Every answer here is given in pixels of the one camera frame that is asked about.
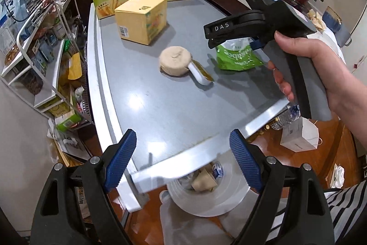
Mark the white round trash bin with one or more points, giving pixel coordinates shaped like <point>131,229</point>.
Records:
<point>229,199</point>

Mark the person's right forearm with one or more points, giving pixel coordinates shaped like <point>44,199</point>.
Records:
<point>355,107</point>

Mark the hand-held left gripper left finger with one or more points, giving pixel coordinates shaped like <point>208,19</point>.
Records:
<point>120,160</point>

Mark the yellow cardboard box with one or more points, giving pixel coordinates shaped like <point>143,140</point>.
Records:
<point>137,18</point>

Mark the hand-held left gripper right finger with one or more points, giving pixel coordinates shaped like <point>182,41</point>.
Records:
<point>245,160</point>

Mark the crumpled paper napkin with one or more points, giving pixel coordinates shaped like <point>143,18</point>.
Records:
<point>315,19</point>

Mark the crumpled white tissue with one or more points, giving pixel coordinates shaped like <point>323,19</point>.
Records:
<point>337,176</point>

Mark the yellow packet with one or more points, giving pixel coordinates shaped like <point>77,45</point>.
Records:
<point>74,67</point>

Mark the black white striped clothing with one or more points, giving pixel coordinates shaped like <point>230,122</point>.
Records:
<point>344,204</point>

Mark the blue white bag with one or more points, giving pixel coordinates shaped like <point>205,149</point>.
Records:
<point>13,4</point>

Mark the small green box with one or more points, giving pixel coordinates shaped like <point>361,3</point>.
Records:
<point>68,122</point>

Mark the white paper bag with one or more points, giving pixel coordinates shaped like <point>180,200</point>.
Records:
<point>298,133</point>

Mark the clear plastic bottle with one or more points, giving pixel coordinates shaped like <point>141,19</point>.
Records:
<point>282,118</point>

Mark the white plastic bag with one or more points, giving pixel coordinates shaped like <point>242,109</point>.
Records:
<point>186,227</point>

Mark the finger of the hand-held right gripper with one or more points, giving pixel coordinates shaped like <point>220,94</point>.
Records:
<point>256,42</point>
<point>238,22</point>

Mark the person's right hand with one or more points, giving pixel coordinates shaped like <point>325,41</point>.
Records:
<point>324,70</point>

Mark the green snack bag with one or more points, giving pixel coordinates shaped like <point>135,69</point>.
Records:
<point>235,58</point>

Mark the blue grey pouch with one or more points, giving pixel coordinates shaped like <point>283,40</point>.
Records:
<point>335,25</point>

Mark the brown paper lid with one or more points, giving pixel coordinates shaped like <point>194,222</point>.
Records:
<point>175,60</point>

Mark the silver sachet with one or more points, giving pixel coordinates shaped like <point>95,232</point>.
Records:
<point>196,72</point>

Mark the white metal storage rack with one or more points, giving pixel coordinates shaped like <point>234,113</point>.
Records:
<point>48,90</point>

